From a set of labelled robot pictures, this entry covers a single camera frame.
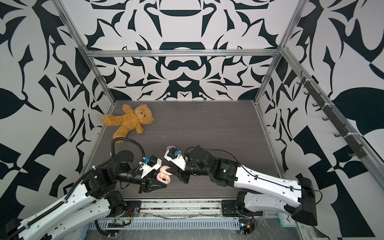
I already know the pink earbud charging case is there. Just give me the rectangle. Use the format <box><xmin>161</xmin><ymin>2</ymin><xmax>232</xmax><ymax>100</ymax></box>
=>
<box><xmin>157</xmin><ymin>166</ymin><xmax>172</xmax><ymax>185</ymax></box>

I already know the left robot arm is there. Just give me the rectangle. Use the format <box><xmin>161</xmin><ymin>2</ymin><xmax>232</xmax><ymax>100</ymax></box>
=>
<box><xmin>6</xmin><ymin>138</ymin><xmax>170</xmax><ymax>240</ymax></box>

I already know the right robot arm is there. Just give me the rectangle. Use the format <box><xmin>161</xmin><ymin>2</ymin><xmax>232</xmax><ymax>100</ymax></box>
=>
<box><xmin>164</xmin><ymin>146</ymin><xmax>318</xmax><ymax>226</ymax></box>

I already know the brown teddy bear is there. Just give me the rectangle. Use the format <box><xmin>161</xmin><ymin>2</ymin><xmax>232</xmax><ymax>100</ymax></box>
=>
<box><xmin>101</xmin><ymin>105</ymin><xmax>154</xmax><ymax>139</ymax></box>

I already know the small green desk clock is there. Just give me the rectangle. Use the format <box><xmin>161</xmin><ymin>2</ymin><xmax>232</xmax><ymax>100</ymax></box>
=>
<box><xmin>277</xmin><ymin>213</ymin><xmax>297</xmax><ymax>228</ymax></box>

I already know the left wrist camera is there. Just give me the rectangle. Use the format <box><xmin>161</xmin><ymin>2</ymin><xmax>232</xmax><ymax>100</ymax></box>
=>
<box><xmin>139</xmin><ymin>156</ymin><xmax>162</xmax><ymax>179</ymax></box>

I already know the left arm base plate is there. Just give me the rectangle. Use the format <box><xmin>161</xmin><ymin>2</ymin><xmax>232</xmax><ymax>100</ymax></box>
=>
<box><xmin>123</xmin><ymin>200</ymin><xmax>142</xmax><ymax>217</ymax></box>

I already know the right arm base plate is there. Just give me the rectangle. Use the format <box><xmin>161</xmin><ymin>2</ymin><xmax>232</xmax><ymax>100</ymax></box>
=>
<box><xmin>221</xmin><ymin>200</ymin><xmax>264</xmax><ymax>218</ymax></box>

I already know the white cable duct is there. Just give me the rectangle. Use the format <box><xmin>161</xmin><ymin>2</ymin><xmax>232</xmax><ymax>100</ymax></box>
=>
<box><xmin>98</xmin><ymin>218</ymin><xmax>240</xmax><ymax>231</ymax></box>

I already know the aluminium frame corner post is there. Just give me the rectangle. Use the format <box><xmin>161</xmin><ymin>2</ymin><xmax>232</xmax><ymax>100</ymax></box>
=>
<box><xmin>254</xmin><ymin>51</ymin><xmax>282</xmax><ymax>105</ymax></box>

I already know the wall hook rail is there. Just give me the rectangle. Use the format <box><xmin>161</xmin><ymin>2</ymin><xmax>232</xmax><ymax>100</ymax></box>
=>
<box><xmin>298</xmin><ymin>76</ymin><xmax>368</xmax><ymax>159</ymax></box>

